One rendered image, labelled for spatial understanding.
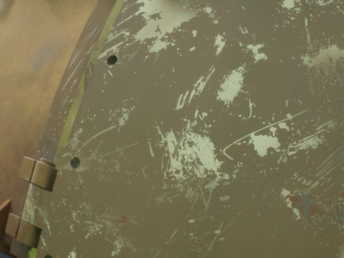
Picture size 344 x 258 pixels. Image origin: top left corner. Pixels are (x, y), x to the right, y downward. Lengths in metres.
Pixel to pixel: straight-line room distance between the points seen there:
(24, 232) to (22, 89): 0.29
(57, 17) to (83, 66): 0.20
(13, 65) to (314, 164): 0.55
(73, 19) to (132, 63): 0.24
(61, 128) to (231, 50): 0.23
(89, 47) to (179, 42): 0.14
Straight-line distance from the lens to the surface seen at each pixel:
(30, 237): 0.55
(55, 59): 0.73
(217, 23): 0.55
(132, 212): 0.50
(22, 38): 0.84
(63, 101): 0.61
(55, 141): 0.60
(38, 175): 0.55
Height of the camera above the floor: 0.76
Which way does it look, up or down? 15 degrees up
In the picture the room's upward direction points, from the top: 18 degrees clockwise
